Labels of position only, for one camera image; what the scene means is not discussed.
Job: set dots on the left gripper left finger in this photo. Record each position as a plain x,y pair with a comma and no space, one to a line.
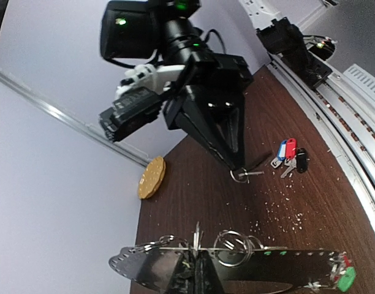
182,279

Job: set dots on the yellow round plate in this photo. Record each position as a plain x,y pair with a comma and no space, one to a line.
151,178

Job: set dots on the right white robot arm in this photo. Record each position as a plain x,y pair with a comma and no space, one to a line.
158,31

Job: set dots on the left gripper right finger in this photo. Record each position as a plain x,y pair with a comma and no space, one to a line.
206,278

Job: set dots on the aluminium rail frame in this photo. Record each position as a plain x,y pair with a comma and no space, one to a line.
346,122

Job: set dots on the right round circuit board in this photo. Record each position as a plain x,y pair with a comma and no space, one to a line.
321,46

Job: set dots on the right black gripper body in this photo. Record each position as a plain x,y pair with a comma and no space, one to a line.
215,83

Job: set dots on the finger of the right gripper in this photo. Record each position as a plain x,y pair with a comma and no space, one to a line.
214,118

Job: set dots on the key bunch with red tag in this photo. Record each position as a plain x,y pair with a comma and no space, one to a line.
295,159

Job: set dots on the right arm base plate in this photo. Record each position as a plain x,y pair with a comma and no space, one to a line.
284,38

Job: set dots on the keyring with green tag keys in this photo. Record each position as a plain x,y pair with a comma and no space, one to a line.
238,258

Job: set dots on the right aluminium corner post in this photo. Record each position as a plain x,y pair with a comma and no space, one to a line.
68,119

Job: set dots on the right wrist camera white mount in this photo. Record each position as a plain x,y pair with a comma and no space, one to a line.
139,99

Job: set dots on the black tagged key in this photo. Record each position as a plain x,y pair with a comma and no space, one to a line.
243,174

